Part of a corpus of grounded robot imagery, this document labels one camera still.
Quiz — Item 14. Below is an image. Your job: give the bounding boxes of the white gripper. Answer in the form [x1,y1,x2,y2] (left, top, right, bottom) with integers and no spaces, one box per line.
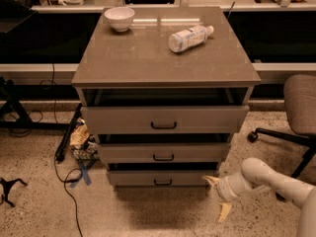
[202,172,270,223]

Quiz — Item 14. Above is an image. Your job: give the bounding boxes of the grey drawer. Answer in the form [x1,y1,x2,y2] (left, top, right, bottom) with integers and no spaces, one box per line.
[98,143,230,163]
[81,106,249,134]
[107,170,219,187]

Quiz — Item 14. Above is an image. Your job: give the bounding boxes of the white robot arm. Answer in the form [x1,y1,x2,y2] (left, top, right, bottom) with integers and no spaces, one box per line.
[202,157,316,237]

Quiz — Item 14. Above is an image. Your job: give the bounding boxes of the grey drawer cabinet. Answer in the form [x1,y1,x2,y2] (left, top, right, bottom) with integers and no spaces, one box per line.
[71,6,262,192]

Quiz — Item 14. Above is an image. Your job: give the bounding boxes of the grey office chair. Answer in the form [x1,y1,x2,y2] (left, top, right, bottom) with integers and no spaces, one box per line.
[247,74,316,178]

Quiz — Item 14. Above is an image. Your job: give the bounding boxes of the blue tape cross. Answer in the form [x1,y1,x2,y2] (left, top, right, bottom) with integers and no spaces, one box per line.
[69,159,97,188]

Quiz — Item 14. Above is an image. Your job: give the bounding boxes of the snack bags on floor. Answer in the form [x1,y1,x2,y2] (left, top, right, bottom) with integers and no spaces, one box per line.
[69,118,99,160]

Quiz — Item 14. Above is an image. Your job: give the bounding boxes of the white plastic bottle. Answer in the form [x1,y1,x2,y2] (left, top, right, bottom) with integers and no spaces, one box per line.
[168,25,214,53]

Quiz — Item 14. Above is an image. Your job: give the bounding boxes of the black power strip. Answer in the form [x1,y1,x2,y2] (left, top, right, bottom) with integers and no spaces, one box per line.
[54,104,82,162]

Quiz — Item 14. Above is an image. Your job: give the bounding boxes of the white ceramic bowl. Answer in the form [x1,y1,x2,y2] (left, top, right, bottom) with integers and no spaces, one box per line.
[104,7,135,32]

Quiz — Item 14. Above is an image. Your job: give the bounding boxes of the black table leg stand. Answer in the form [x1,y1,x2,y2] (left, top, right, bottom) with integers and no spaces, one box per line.
[0,77,70,130]

